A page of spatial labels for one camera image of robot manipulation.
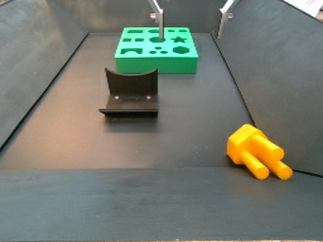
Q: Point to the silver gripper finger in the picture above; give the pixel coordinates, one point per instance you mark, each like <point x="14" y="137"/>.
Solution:
<point x="224" y="15"/>
<point x="157" y="17"/>

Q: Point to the yellow three prong object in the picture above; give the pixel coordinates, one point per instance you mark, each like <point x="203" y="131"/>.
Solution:
<point x="251" y="149"/>

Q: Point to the green shape sorter block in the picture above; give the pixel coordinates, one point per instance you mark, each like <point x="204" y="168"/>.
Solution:
<point x="141" y="51"/>

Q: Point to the black curved fixture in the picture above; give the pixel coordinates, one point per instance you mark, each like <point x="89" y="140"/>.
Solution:
<point x="132" y="93"/>

